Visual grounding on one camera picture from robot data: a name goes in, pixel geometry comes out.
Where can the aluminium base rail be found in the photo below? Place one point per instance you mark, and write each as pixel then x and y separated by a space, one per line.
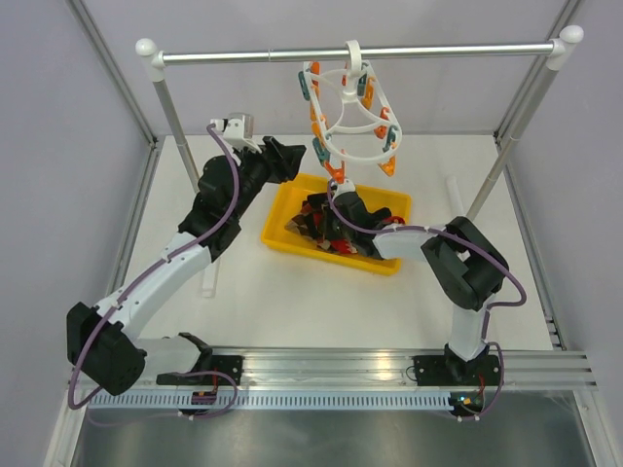
pixel 321 365

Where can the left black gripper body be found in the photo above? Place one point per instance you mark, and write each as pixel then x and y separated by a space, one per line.
pixel 263 169

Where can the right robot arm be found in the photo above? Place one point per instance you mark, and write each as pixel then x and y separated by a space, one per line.
pixel 468 268

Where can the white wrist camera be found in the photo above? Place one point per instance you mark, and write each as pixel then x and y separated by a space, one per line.
pixel 237 130
pixel 336 189

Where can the white sock hanger frame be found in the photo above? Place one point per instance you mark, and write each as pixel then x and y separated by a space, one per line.
pixel 351 117

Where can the red sock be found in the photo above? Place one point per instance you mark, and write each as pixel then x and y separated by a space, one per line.
pixel 396 219

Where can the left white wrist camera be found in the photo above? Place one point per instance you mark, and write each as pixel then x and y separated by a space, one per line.
pixel 237 130

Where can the white slotted cable duct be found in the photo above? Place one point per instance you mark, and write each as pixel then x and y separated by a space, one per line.
pixel 276 400

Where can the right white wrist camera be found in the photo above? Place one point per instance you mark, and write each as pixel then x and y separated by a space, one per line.
pixel 336 189

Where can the navy sock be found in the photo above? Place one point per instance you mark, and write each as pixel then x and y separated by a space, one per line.
pixel 377 219

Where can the silver clothes rail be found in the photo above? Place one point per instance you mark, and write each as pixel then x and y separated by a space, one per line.
pixel 556 52

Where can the brown argyle sock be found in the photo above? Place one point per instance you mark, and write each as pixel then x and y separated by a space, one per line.
pixel 302 226

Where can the yellow plastic tray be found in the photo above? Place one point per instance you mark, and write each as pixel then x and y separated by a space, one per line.
pixel 289 201

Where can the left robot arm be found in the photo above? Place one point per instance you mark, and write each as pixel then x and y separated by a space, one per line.
pixel 104 341

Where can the dark argyle sock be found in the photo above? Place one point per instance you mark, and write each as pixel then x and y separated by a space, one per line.
pixel 328 226

